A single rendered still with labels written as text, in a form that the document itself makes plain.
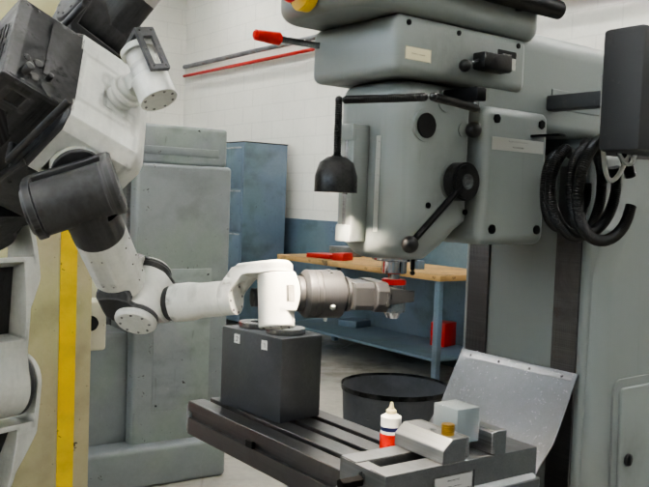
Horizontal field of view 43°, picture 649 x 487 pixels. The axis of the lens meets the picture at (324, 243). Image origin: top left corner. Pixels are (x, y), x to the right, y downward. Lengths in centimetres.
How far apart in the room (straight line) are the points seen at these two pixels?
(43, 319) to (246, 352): 130
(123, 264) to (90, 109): 27
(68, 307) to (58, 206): 175
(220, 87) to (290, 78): 154
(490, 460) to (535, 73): 74
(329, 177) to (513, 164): 41
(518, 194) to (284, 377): 64
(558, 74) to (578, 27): 491
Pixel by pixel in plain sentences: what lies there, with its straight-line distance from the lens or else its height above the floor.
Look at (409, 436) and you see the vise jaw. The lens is 145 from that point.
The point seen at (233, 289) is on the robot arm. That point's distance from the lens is 151.
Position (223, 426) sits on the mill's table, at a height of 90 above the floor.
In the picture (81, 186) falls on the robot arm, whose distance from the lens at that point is 135.
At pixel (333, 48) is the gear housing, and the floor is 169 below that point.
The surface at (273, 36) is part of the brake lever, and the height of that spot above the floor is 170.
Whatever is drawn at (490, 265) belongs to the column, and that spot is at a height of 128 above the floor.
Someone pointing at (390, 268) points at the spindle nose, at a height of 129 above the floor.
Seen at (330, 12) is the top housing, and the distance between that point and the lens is 144.
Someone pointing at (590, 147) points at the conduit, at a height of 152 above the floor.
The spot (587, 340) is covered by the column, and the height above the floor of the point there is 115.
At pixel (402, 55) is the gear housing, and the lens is 141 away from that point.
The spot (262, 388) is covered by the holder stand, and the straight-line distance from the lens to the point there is 187.
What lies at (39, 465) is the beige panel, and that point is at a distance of 318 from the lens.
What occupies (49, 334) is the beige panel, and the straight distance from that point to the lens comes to 308.
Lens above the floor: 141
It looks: 3 degrees down
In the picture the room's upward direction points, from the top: 2 degrees clockwise
